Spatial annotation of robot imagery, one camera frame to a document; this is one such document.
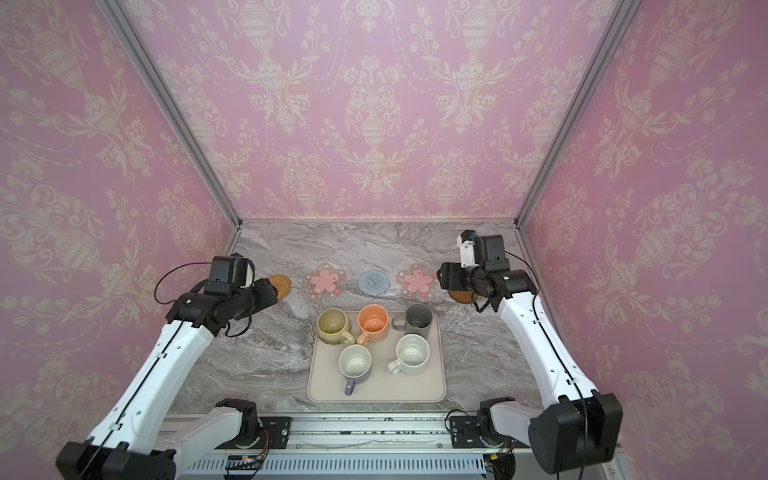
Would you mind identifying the yellow-green mug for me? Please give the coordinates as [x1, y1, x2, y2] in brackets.
[316, 308, 357, 345]

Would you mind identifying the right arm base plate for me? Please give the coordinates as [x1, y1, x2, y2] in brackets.
[446, 414, 494, 449]

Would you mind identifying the white mug purple handle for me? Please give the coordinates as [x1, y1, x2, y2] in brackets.
[338, 344, 373, 396]

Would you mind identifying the left corner aluminium post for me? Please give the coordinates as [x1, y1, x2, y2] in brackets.
[96, 0, 242, 230]

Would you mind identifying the aluminium front rail frame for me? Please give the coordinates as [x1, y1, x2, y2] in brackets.
[106, 411, 631, 480]

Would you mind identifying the dark grey mug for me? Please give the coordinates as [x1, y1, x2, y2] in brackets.
[391, 304, 433, 338]

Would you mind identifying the pink flower coaster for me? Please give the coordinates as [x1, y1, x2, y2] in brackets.
[304, 264, 346, 300]
[396, 263, 438, 301]

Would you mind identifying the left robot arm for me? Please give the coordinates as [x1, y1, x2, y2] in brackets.
[55, 254, 279, 479]

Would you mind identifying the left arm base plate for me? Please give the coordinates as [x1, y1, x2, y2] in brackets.
[255, 416, 292, 450]

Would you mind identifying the orange pink mug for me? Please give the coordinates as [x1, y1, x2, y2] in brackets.
[357, 304, 389, 346]

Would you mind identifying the blue grey round coaster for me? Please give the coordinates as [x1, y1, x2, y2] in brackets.
[358, 270, 391, 297]

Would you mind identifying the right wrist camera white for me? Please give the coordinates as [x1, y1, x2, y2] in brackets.
[457, 230, 477, 268]

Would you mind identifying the brown wooden coaster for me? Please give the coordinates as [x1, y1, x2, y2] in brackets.
[448, 290, 478, 304]

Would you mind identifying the beige serving tray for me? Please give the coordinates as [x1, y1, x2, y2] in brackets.
[307, 316, 447, 404]

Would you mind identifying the right corner aluminium post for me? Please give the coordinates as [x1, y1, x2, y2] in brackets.
[515, 0, 642, 229]

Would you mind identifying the woven tan coaster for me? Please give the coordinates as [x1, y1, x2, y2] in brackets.
[268, 274, 292, 300]

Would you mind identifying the corner aluminium post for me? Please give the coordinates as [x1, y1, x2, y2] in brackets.
[96, 0, 242, 230]
[515, 0, 642, 229]

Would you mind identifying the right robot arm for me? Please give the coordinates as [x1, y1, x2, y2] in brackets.
[436, 230, 623, 474]

